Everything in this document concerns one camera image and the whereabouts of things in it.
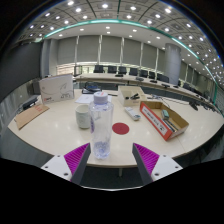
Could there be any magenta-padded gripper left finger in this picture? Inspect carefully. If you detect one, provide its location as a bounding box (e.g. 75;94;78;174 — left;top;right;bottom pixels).
41;142;92;186

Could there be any white printed cardboard box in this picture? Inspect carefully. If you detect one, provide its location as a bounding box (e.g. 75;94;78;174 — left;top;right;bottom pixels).
38;73;75;105

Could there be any green whiteboard eraser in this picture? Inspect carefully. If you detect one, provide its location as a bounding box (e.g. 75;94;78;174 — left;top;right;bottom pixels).
161;109;171;121

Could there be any small beige open cardboard box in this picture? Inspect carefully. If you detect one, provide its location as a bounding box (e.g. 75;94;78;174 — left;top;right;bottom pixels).
117;85;148;108

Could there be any open brown red-sided cardboard box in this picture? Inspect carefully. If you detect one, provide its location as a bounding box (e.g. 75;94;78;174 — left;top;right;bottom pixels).
139;100;190;142

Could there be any white ceramic mug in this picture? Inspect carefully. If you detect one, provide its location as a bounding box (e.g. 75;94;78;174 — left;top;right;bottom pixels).
74;104;92;130

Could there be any clear plastic water bottle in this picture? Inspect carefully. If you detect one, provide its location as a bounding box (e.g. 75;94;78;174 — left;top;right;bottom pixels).
88;91;115;160

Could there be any black marker pen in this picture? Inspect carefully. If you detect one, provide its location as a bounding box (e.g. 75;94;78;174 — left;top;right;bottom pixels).
165;118;180;132
162;118;175;133

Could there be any black desk microphone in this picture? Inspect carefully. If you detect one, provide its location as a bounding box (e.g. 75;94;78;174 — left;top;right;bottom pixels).
188;100;200;112

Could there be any group of ceiling lights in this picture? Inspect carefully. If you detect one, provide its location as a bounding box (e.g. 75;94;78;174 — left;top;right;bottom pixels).
19;0;224;81

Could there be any flat brown envelope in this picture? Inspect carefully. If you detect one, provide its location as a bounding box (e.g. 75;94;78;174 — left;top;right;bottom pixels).
14;103;50;131

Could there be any row of black office chairs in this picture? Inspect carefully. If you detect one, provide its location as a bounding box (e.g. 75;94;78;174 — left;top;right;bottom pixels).
93;64;201;91

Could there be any black stapler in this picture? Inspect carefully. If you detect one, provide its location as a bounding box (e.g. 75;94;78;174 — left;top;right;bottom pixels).
125;93;140;101

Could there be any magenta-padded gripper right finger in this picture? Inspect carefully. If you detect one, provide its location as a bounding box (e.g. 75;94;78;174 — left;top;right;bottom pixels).
131;142;184;187

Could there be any white paper sheet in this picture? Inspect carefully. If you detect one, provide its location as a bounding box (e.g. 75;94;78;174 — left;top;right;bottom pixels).
74;94;113;105

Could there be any flat round red coaster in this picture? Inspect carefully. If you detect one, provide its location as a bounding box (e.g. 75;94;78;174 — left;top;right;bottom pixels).
111;122;130;136

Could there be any white remote control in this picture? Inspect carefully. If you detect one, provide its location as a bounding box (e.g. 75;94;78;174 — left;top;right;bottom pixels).
124;106;142;122

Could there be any long curved conference desk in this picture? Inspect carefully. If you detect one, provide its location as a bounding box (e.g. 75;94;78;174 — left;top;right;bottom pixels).
74;72;214;108

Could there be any dark desk telephone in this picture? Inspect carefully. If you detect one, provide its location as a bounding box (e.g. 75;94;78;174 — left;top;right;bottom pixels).
81;81;102;95

